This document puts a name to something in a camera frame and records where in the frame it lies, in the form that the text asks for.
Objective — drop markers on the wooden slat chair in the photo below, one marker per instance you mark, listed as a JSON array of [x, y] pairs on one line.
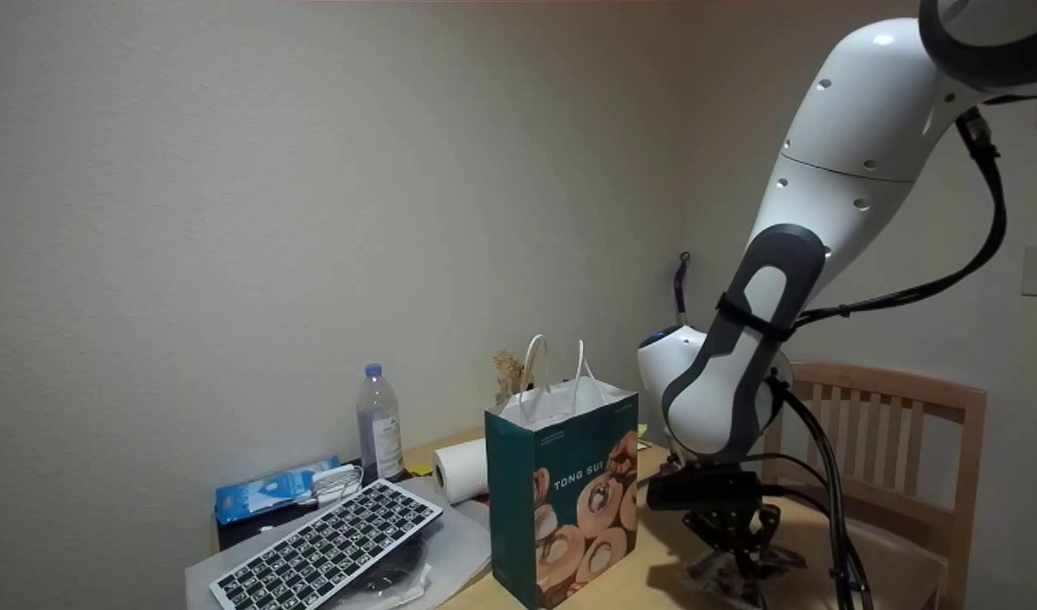
[[880, 391]]

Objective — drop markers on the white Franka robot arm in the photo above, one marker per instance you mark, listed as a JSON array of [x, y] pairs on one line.
[[857, 148]]

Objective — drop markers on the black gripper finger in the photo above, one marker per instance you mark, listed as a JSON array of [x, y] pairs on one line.
[[718, 565], [773, 555]]

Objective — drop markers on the white keyboard with dark keys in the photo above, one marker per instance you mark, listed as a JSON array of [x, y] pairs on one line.
[[328, 547]]

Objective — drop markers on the teal donut print gift bag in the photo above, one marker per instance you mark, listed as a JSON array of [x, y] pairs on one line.
[[520, 495]]

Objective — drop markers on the blue tissue box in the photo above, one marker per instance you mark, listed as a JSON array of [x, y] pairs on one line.
[[264, 495]]

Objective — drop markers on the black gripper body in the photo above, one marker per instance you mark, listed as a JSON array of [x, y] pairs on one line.
[[725, 530]]

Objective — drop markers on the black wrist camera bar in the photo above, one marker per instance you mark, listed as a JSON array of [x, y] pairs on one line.
[[698, 494]]

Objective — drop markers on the clear plastic water bottle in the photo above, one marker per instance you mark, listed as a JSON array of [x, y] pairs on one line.
[[380, 430]]

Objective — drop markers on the white paper roll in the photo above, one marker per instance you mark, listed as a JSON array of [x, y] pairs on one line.
[[461, 469]]

